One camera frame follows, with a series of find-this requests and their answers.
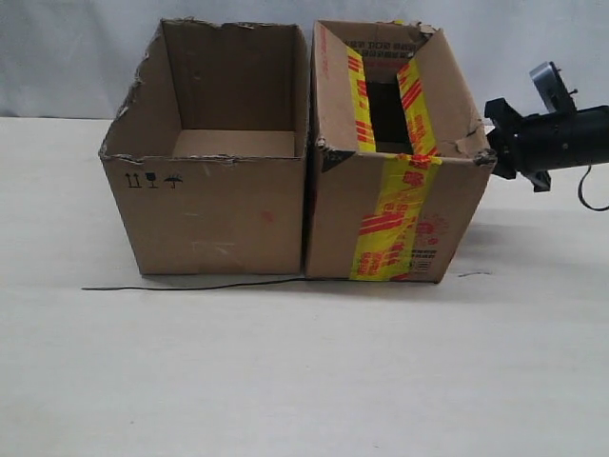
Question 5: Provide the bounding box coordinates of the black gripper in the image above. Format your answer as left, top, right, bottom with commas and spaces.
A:
483, 98, 608, 192

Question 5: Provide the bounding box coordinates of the cardboard box with yellow tape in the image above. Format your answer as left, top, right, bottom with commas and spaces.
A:
304, 20, 496, 283

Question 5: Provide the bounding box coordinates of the open plain cardboard box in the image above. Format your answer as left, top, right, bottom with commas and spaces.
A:
99, 18, 309, 275

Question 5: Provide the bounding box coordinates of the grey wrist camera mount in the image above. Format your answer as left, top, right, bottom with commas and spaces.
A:
529, 61, 577, 113

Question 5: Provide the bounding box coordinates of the thin black cable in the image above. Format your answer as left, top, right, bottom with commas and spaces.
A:
576, 164, 609, 212

